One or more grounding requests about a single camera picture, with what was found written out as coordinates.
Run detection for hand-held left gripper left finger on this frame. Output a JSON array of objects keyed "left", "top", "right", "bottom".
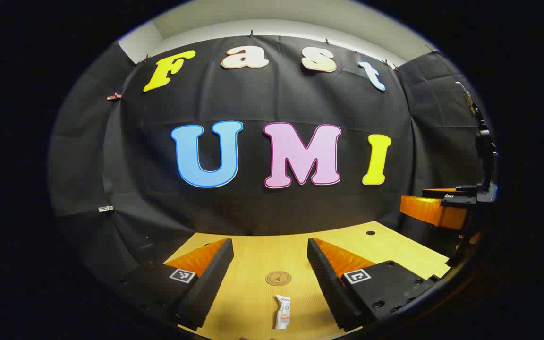
[{"left": 111, "top": 238, "right": 235, "bottom": 331}]

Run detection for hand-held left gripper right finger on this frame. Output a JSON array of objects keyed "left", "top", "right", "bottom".
[{"left": 307, "top": 238, "right": 442, "bottom": 332}]

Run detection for round brown coaster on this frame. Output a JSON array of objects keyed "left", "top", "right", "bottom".
[{"left": 265, "top": 271, "right": 292, "bottom": 287}]

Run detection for white toothpaste tube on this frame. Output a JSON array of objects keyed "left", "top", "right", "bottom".
[{"left": 274, "top": 295, "right": 291, "bottom": 330}]

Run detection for wooden desktop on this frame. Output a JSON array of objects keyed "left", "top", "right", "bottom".
[{"left": 163, "top": 221, "right": 452, "bottom": 340}]

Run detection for black backdrop cloth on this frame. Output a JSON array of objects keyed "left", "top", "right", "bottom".
[{"left": 48, "top": 35, "right": 494, "bottom": 284}]

